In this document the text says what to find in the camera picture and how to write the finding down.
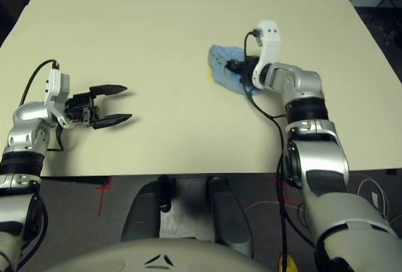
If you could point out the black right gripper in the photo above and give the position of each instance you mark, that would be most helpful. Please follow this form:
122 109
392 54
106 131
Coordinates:
246 68

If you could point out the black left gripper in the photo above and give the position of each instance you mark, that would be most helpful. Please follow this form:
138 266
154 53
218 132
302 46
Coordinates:
80 108

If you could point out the blue terry rag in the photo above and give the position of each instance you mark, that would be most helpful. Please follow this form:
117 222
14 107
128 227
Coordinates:
220 55

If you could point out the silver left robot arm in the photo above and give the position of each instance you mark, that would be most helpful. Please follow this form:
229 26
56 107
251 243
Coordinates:
25 118

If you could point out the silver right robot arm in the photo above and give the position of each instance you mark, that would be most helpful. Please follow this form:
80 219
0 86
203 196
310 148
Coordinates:
314 159

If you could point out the yellow liquid streak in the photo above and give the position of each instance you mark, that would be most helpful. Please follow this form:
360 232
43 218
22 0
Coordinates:
207 73

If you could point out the yellow liquid blob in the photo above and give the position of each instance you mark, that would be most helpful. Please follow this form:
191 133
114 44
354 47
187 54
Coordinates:
175 93

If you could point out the dark grey left robot leg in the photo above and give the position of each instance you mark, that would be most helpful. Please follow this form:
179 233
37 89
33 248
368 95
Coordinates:
141 212

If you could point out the dark grey robot leg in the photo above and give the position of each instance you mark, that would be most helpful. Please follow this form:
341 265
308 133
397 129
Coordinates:
229 212
141 212

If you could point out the black foam floor mat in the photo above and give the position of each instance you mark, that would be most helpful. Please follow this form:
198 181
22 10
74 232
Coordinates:
7 3

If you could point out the dark grey right robot leg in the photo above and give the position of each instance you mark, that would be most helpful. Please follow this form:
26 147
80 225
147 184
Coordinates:
229 212

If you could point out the grey robot torso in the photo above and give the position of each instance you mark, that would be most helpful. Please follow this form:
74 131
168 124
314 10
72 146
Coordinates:
141 256

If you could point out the yellow floor object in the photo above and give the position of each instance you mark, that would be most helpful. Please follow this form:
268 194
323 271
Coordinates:
287 261

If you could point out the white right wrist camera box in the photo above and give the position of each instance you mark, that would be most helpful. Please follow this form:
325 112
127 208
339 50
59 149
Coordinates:
270 46

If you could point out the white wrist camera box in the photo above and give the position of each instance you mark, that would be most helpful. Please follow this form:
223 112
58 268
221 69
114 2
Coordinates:
270 46
53 86

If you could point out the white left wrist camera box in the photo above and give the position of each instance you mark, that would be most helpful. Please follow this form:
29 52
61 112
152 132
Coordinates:
53 86

